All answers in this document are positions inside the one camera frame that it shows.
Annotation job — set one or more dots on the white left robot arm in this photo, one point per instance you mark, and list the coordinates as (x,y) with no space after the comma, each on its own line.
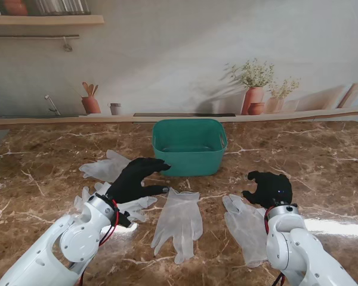
(62,247)

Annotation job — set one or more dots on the pale wooden cutting board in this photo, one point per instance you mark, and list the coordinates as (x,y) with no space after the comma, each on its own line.
(350,95)

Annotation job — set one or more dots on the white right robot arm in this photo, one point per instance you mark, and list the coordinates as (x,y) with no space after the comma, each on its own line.
(292,247)

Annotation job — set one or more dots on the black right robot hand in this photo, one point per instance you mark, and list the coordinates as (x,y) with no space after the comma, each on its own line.
(274,190)

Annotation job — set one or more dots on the chrome faucet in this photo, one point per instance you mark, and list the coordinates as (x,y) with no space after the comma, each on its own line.
(52,105)

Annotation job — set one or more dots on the wooden spoon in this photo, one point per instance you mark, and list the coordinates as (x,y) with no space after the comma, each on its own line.
(85,88)
(95,90)

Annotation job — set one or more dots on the small dried flower bouquet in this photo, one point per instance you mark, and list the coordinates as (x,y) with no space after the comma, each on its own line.
(285,88)

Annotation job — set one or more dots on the metal wall rail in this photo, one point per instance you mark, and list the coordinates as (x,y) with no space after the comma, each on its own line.
(32,36)

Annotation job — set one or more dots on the row of glass jars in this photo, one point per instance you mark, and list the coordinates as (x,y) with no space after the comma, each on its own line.
(62,6)

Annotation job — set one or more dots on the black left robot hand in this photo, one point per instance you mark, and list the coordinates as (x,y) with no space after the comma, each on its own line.
(131,181)

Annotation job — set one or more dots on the terracotta jar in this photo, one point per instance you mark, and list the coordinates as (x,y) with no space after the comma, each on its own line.
(15,7)

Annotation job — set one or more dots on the terracotta utensil pot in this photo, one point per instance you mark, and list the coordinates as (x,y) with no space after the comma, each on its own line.
(91,105)

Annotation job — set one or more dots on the teal plastic basket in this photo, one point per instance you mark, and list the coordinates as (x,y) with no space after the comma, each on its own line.
(188,164)

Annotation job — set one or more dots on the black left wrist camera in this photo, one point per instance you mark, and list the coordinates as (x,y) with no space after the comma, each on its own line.
(125,220)

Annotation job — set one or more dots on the metal hook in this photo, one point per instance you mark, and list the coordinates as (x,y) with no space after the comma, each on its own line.
(67,44)

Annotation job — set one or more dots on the wooden spatula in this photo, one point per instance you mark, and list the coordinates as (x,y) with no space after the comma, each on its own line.
(91,90)

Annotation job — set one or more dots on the wooden wall shelf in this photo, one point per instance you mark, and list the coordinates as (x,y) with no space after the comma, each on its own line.
(47,19)

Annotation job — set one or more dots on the grey mug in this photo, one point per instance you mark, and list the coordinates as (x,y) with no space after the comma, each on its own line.
(115,109)

